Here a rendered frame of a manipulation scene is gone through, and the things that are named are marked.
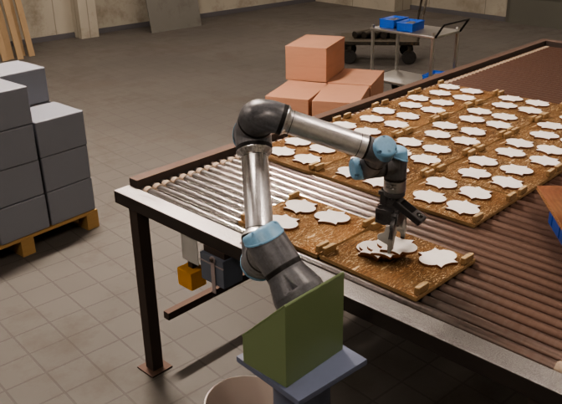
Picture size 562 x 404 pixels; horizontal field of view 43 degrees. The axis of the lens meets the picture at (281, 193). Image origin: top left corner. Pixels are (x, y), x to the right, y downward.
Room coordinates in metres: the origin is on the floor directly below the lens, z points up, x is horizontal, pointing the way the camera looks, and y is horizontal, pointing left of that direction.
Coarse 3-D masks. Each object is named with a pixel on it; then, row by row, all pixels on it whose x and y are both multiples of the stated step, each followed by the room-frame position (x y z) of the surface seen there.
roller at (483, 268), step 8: (208, 168) 3.11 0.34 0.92; (216, 168) 3.10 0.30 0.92; (224, 176) 3.03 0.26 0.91; (232, 176) 3.00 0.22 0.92; (272, 192) 2.82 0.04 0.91; (280, 192) 2.80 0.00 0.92; (480, 264) 2.14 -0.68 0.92; (488, 272) 2.10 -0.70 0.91; (496, 272) 2.09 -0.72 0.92; (504, 280) 2.05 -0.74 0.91; (512, 280) 2.04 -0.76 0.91; (520, 280) 2.03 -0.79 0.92; (528, 288) 1.99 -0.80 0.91; (536, 288) 1.98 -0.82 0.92; (544, 288) 1.97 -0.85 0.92; (552, 296) 1.94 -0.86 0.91; (560, 296) 1.93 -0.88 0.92
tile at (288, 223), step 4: (276, 216) 2.50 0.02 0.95; (280, 216) 2.50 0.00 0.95; (284, 216) 2.50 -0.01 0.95; (288, 216) 2.50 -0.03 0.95; (276, 220) 2.46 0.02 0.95; (280, 220) 2.46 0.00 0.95; (284, 220) 2.46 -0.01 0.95; (288, 220) 2.46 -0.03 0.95; (292, 220) 2.46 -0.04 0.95; (296, 220) 2.46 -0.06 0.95; (280, 224) 2.43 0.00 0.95; (284, 224) 2.43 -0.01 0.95; (288, 224) 2.42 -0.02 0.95; (292, 224) 2.42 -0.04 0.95; (296, 224) 2.42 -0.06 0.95; (284, 228) 2.39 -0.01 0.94; (288, 228) 2.39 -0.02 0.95; (292, 228) 2.40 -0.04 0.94; (296, 228) 2.41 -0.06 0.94
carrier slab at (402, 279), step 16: (352, 240) 2.30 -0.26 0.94; (368, 240) 2.30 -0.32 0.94; (416, 240) 2.30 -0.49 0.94; (320, 256) 2.19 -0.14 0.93; (336, 256) 2.18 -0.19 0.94; (352, 256) 2.18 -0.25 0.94; (416, 256) 2.17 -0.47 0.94; (352, 272) 2.09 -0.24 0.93; (368, 272) 2.07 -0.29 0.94; (384, 272) 2.07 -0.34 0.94; (400, 272) 2.07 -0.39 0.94; (416, 272) 2.06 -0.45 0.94; (432, 272) 2.06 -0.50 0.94; (448, 272) 2.06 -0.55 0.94; (400, 288) 1.96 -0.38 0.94; (432, 288) 1.97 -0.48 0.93
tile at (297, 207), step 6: (288, 204) 2.61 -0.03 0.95; (294, 204) 2.61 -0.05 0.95; (300, 204) 2.61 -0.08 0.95; (306, 204) 2.61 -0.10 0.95; (312, 204) 2.61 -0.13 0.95; (288, 210) 2.57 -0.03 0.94; (294, 210) 2.55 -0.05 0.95; (300, 210) 2.55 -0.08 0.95; (306, 210) 2.55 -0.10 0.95; (312, 210) 2.55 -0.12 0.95
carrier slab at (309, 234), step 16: (272, 208) 2.60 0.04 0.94; (320, 208) 2.59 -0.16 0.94; (336, 208) 2.59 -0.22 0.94; (240, 224) 2.48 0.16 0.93; (304, 224) 2.45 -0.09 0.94; (320, 224) 2.44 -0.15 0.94; (352, 224) 2.44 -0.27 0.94; (304, 240) 2.31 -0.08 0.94; (320, 240) 2.31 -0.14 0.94; (336, 240) 2.31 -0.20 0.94
